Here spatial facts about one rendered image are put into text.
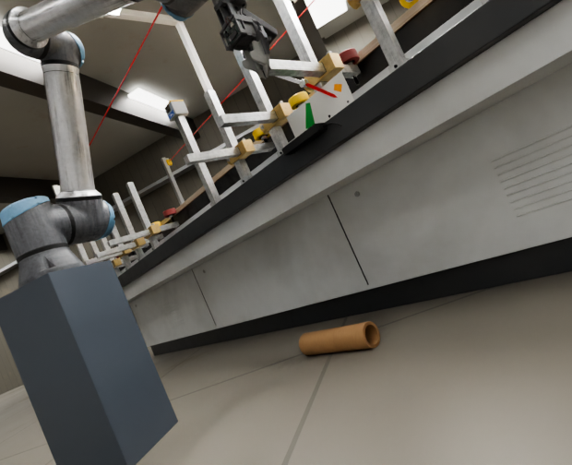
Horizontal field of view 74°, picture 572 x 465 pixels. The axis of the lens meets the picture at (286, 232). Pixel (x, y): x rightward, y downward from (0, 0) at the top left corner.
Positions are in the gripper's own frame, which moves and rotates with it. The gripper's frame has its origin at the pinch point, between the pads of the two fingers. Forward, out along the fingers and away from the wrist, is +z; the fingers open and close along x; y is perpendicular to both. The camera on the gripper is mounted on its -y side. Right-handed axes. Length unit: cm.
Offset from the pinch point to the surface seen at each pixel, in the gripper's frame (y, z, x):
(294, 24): -24.7, -20.2, -2.7
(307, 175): -27.2, 22.7, -24.1
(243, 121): -7.8, 0.8, -23.6
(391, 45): -25.4, 5.2, 21.8
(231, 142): -25, -5, -53
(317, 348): -12, 79, -36
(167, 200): -289, -142, -604
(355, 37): -508, -241, -226
